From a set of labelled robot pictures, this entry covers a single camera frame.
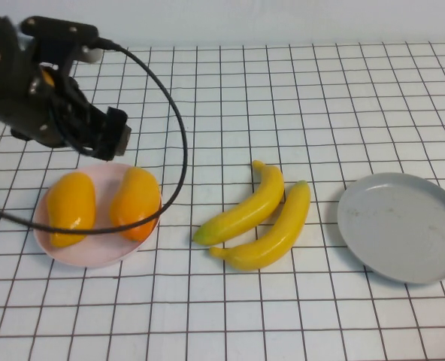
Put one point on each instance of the grey round plate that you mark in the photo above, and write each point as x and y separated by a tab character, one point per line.
395	229

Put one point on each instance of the pink round plate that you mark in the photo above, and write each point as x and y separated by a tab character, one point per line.
102	252

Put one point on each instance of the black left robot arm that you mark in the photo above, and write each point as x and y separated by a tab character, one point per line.
0	67

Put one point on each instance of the yellow banana with stem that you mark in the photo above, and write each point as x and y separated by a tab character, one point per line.
279	240

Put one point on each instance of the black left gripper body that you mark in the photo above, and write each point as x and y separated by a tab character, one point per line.
49	116

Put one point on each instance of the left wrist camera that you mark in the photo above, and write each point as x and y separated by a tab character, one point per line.
57	30

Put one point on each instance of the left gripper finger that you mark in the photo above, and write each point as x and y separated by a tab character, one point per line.
113	143
118	117

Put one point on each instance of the orange yellow mango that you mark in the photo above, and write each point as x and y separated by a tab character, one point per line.
70	203
136	195

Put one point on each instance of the white grid tablecloth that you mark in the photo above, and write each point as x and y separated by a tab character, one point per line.
222	319

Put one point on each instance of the yellow banana green tip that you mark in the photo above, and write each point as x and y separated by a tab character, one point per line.
252	210

